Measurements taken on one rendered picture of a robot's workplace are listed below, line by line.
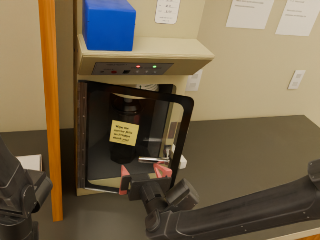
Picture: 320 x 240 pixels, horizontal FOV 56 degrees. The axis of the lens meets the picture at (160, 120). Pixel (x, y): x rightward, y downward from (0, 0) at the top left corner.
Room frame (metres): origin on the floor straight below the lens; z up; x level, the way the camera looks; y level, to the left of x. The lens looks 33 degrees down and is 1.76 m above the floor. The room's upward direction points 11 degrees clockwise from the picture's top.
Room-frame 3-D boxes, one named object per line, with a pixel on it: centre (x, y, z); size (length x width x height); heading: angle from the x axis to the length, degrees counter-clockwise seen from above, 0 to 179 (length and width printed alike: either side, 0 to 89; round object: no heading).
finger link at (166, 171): (0.61, -0.01, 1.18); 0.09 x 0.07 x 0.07; 26
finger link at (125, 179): (0.58, 0.05, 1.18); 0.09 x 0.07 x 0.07; 26
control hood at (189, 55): (0.70, 0.06, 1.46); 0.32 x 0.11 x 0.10; 114
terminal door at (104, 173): (0.69, 0.07, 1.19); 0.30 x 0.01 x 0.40; 93
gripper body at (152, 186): (0.53, -0.01, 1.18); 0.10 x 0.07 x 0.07; 116
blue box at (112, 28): (0.66, 0.15, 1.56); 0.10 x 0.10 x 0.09; 24
